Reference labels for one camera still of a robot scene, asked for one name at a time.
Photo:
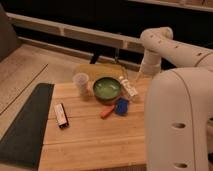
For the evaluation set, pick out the green bowl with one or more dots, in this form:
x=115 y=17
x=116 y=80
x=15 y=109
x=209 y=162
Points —
x=106 y=88

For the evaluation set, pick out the orange carrot toy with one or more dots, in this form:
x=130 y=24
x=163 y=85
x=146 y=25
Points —
x=106 y=111

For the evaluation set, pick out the translucent plastic cup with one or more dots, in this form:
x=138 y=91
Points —
x=81 y=82

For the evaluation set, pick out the white wooden rail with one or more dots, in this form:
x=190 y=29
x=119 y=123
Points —
x=79 y=33

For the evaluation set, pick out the blue sponge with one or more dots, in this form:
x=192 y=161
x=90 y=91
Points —
x=121 y=107

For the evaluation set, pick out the black floor mat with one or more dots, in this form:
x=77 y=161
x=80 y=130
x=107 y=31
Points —
x=22 y=143

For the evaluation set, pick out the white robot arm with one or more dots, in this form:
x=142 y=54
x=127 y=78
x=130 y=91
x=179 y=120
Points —
x=179 y=103

